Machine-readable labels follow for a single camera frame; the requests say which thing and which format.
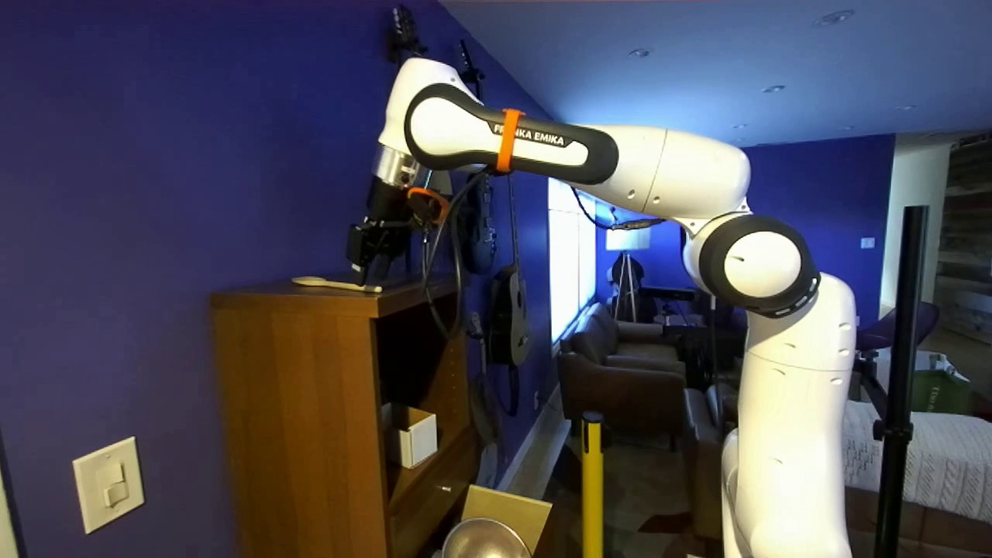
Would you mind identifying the white bed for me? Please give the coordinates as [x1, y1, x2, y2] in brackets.
[842, 396, 992, 528]

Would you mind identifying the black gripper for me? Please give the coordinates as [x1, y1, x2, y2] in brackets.
[346, 176, 426, 287]

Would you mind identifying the bright window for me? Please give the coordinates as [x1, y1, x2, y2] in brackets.
[547, 176, 601, 345]

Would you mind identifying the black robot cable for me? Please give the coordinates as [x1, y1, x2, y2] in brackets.
[412, 173, 490, 350]

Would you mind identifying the brown wooden shelf cabinet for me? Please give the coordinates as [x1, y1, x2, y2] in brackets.
[208, 275, 484, 558]

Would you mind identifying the silver metal bowl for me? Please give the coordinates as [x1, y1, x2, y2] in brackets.
[441, 519, 537, 558]

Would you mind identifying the wooden spatula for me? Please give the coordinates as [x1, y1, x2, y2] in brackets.
[293, 272, 386, 298]

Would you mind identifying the brown armchair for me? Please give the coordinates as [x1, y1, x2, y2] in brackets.
[680, 385, 738, 544]

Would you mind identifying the orange strap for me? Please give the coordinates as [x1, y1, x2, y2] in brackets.
[402, 183, 450, 222]
[494, 105, 528, 176]

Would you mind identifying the white light switch plate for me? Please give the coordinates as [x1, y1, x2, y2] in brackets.
[69, 434, 149, 537]

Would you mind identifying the small white box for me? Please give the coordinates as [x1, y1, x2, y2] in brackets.
[381, 404, 441, 470]

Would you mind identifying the black hanging instrument case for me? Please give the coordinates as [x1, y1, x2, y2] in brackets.
[484, 263, 537, 373]

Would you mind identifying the brown sofa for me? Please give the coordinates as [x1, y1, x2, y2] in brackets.
[554, 301, 695, 441]

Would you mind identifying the yellow pole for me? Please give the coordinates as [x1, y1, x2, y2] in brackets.
[576, 409, 609, 558]

